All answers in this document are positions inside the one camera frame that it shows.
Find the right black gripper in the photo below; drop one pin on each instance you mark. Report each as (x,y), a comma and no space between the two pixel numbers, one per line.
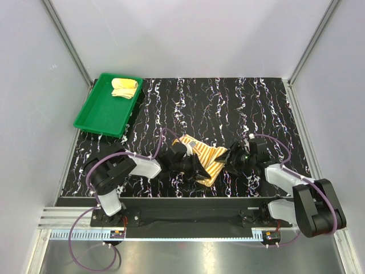
(237,149)

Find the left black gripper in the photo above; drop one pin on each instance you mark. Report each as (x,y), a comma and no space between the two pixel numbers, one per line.
(196,167)

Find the yellow orange striped towel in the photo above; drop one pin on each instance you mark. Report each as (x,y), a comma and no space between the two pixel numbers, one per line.
(207,156)

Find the yellow cream towel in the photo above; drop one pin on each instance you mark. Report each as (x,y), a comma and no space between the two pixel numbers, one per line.
(125,88)

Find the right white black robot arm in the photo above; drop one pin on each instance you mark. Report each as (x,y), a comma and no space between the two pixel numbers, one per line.
(315,208)

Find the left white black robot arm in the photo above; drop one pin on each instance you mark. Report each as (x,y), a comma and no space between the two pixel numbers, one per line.
(106,170)

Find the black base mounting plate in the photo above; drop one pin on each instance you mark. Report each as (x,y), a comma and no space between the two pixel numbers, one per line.
(189,214)

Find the right small controller board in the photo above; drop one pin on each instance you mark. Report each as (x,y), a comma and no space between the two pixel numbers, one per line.
(274,236)

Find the small controller board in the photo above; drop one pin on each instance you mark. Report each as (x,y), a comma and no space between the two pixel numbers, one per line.
(117,234)
(274,236)

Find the left small controller board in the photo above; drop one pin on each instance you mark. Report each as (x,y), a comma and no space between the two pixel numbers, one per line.
(117,234)

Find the green plastic tray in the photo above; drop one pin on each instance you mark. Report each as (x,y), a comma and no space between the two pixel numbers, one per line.
(104,113)

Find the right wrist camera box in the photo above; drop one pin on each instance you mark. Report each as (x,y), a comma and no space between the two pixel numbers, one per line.
(257,145)

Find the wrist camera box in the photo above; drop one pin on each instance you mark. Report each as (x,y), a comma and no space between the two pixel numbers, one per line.
(180,150)
(257,145)

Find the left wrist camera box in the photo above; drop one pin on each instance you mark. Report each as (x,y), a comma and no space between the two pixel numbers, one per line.
(180,150)

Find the slotted aluminium cable duct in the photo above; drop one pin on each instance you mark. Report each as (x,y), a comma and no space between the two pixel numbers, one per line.
(134,234)

